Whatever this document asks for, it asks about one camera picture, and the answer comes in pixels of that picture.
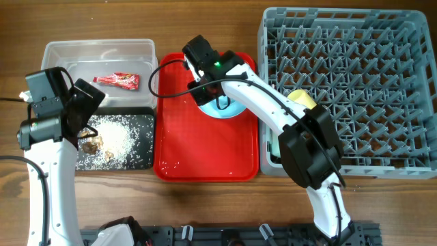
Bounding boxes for light blue plate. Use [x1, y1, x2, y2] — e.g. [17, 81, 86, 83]
[199, 96, 246, 119]

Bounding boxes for rice and food scraps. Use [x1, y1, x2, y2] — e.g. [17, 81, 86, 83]
[76, 114, 154, 169]

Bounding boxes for red candy wrapper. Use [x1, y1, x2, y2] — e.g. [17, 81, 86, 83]
[93, 72, 140, 90]

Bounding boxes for yellow cup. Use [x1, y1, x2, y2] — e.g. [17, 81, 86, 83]
[287, 89, 317, 109]

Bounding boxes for green bowl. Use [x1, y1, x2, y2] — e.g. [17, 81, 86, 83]
[270, 133, 281, 158]

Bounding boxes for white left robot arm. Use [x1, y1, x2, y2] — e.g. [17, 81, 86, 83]
[17, 72, 104, 245]

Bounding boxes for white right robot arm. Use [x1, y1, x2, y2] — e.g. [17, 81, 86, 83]
[183, 49, 351, 244]

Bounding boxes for grey dishwasher rack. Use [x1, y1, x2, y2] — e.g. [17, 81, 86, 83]
[257, 7, 436, 179]

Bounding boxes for clear plastic bin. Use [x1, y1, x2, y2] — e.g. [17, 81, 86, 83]
[41, 39, 158, 109]

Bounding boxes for black tray bin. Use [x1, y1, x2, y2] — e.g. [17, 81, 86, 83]
[74, 106, 156, 171]

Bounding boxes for red serving tray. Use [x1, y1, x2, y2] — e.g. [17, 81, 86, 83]
[154, 53, 259, 182]

